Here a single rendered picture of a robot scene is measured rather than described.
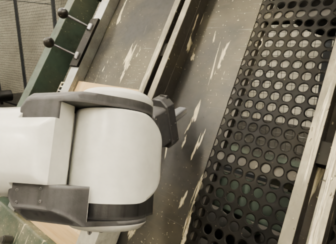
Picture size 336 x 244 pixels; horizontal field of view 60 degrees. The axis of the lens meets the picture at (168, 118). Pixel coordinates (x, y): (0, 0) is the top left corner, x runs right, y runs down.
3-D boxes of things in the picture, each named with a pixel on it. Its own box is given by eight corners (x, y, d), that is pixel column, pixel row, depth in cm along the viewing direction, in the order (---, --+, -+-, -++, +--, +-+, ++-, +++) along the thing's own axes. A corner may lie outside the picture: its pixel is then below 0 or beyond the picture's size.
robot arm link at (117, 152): (134, 133, 47) (189, 113, 29) (129, 198, 45) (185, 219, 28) (65, 126, 43) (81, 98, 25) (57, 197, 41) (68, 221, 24)
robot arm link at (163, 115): (186, 148, 67) (150, 175, 59) (155, 139, 73) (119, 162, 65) (179, 96, 62) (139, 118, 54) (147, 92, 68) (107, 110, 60)
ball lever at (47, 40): (77, 63, 108) (41, 46, 103) (81, 54, 109) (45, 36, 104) (78, 60, 104) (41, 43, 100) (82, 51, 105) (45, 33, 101)
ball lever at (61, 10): (90, 34, 110) (55, 17, 106) (94, 26, 111) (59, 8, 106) (91, 31, 107) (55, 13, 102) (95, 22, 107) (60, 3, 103)
